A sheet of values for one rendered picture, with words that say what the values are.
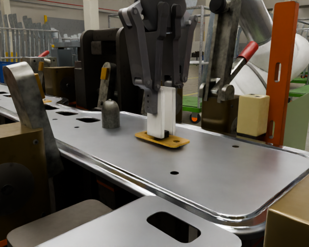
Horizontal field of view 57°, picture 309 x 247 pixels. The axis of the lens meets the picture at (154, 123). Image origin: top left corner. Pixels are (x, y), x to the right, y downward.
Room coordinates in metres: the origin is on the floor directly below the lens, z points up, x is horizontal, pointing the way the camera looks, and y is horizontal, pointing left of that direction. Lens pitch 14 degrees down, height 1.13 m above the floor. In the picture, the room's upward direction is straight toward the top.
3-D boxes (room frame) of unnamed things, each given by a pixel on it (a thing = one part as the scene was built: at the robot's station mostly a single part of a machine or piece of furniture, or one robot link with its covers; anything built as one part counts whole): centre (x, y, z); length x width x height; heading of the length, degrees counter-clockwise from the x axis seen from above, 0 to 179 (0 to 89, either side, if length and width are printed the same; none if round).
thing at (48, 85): (0.98, 0.30, 0.89); 0.12 x 0.08 x 0.38; 134
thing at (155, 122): (0.40, 0.00, 1.05); 0.03 x 0.01 x 0.07; 44
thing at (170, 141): (0.41, -0.01, 1.01); 0.08 x 0.04 x 0.01; 44
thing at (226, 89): (0.49, -0.13, 1.06); 0.03 x 0.01 x 0.03; 134
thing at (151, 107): (0.39, 0.01, 1.07); 0.03 x 0.01 x 0.05; 134
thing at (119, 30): (0.81, 0.10, 0.94); 0.18 x 0.13 x 0.49; 44
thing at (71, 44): (1.14, 0.24, 1.16); 0.37 x 0.14 x 0.02; 44
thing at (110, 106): (0.50, 0.08, 1.02); 0.03 x 0.03 x 0.07
